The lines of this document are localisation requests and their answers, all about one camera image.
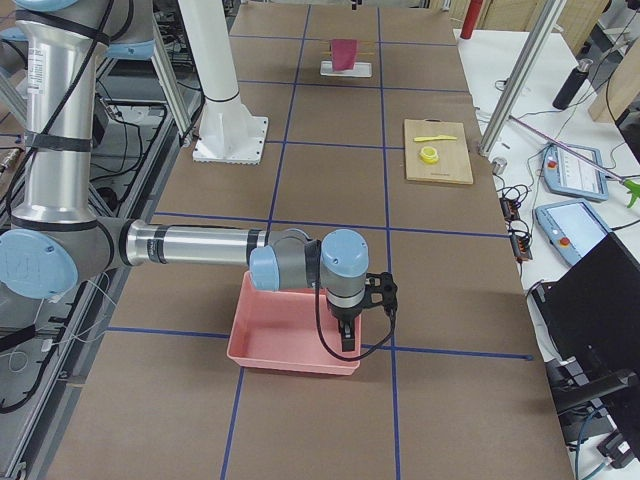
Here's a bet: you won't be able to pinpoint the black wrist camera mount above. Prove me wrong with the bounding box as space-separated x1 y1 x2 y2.
362 272 398 316

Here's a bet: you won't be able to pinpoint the yellow lemon slices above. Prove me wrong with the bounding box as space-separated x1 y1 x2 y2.
419 145 440 165

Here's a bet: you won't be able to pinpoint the blue teach pendant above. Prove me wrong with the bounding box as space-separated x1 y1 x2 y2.
542 144 609 202
534 199 612 266

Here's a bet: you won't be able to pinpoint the aluminium frame post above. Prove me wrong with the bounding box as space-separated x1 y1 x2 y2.
478 0 567 157

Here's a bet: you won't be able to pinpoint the lower black relay module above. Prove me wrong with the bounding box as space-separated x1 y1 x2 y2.
509 230 533 263

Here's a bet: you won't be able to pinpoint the white rectangular tray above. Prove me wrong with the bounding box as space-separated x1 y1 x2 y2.
320 60 373 78

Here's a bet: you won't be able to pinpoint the lower blue teach pendant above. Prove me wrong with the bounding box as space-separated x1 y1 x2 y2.
534 199 612 266

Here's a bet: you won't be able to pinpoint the black camera cable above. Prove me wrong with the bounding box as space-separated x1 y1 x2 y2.
314 287 399 361

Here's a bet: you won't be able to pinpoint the black relay module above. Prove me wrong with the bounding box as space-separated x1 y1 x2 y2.
509 230 533 263
499 198 520 222

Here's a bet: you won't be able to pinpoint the upper black relay module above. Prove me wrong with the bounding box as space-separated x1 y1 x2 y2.
499 198 520 222

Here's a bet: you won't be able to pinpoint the black monitor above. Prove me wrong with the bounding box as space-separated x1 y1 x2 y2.
533 233 639 453

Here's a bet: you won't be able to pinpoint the small metal cylinder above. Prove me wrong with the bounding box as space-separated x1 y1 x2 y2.
491 157 508 176

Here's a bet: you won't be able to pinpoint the yellow plastic knife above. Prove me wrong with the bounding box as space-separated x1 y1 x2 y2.
413 134 458 143

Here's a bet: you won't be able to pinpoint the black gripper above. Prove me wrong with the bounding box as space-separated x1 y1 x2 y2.
327 300 363 352

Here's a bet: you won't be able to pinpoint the pink microfiber cloth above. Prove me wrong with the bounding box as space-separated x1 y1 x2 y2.
330 38 358 72

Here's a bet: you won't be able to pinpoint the white pedestal column base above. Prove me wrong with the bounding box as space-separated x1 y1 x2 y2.
179 0 269 165

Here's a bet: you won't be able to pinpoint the bamboo cutting board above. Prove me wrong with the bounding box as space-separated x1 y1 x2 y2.
404 119 474 185

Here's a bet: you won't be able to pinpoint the reacher grabber stick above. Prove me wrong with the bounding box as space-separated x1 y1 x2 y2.
508 114 640 209

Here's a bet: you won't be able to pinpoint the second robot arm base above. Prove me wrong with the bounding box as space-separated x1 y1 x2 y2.
1 1 154 93

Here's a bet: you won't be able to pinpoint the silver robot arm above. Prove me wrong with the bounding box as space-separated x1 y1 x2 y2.
1 1 372 361

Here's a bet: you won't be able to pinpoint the upper blue teach pendant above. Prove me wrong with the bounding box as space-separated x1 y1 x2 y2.
542 144 609 202

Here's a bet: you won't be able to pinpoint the red bottle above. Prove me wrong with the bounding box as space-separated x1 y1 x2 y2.
460 0 484 40

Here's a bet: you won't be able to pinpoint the black bottle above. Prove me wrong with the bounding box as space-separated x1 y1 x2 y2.
552 58 593 110

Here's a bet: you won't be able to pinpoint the pink plastic bin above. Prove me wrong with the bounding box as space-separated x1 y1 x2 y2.
227 273 361 375

